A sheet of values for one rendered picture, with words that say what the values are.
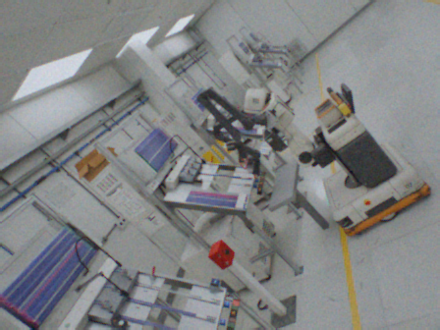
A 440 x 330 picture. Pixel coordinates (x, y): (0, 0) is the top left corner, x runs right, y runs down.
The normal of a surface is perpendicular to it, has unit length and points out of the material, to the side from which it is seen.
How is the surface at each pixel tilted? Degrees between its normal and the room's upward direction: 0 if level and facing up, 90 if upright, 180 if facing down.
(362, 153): 90
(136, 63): 90
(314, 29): 90
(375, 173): 90
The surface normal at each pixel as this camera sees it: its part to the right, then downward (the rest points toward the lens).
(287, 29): -0.22, 0.49
